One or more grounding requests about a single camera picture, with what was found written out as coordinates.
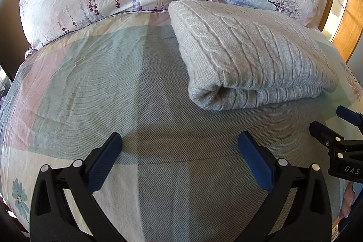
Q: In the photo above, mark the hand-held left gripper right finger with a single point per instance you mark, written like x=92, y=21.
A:
x=255, y=164

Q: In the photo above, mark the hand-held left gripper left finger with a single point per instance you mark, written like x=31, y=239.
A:
x=103, y=164

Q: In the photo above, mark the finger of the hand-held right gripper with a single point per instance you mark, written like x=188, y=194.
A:
x=326, y=135
x=350, y=115

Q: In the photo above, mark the person's right hand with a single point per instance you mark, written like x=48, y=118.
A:
x=347, y=201

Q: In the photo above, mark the pastel checked bed cover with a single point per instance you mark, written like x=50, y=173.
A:
x=113, y=89

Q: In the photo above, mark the wooden headboard cabinet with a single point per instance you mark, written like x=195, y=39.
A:
x=350, y=12

